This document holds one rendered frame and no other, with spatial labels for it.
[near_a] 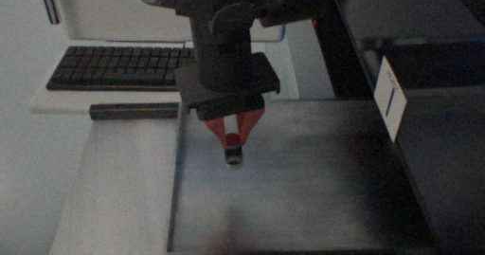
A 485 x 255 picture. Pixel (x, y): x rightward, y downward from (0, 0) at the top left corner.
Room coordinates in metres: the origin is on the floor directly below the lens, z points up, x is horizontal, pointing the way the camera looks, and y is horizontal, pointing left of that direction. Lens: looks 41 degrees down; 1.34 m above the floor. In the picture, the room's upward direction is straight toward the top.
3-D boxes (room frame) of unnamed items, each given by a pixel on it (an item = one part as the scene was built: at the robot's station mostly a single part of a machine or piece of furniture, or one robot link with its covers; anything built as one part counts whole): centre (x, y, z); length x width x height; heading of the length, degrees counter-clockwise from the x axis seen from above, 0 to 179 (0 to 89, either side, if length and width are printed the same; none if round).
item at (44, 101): (0.79, 0.18, 0.79); 0.45 x 0.28 x 0.03; 89
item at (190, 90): (0.38, 0.02, 1.09); 0.10 x 0.07 x 0.07; 105
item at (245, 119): (0.38, 0.01, 1.01); 0.07 x 0.07 x 0.09; 15
